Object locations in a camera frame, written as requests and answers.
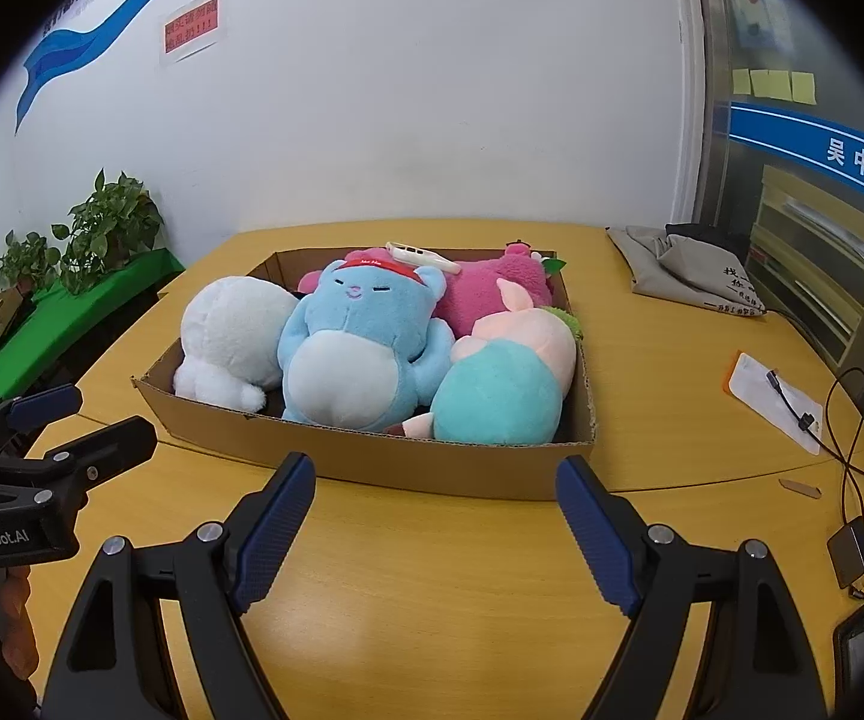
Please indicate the yellow sticky notes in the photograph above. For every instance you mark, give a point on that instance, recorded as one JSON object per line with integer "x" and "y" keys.
{"x": 781, "y": 85}

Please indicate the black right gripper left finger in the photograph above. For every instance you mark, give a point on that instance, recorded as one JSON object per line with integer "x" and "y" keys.
{"x": 113, "y": 660}

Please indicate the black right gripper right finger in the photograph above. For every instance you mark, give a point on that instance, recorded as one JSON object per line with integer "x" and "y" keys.
{"x": 756, "y": 661}

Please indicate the grey cloth bag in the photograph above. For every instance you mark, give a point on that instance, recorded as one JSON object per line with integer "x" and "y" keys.
{"x": 677, "y": 268}

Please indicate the small wooden stick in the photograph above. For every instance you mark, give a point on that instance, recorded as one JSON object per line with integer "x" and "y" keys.
{"x": 803, "y": 489}

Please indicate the white panda plush toy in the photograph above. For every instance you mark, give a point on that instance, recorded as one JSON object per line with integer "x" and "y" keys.
{"x": 229, "y": 335}

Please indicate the cartoon poster on glass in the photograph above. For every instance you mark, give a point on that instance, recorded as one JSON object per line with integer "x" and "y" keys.
{"x": 762, "y": 25}

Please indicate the black smartphone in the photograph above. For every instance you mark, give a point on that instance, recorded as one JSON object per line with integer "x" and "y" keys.
{"x": 848, "y": 645}

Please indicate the red wall notice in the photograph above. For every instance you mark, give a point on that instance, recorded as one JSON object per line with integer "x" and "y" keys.
{"x": 191, "y": 30}

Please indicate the green potted plant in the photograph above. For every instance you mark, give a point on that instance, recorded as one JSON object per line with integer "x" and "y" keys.
{"x": 29, "y": 264}
{"x": 118, "y": 221}

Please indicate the small black adapter box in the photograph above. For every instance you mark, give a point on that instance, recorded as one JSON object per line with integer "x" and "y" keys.
{"x": 846, "y": 552}

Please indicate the hand holding left gripper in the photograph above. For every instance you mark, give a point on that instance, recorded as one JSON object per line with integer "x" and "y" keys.
{"x": 19, "y": 646}

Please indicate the wooden shelf behind glass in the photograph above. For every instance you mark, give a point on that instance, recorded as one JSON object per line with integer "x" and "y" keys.
{"x": 806, "y": 253}

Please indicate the white paper sheet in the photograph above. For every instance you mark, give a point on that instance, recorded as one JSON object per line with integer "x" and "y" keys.
{"x": 772, "y": 398}

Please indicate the blue bear plush toy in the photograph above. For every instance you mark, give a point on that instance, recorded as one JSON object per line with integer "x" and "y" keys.
{"x": 364, "y": 351}

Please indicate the teal pink plush toy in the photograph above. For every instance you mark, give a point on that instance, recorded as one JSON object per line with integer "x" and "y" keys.
{"x": 508, "y": 378}

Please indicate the white toy airplane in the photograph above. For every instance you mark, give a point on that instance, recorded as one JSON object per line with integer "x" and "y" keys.
{"x": 413, "y": 256}

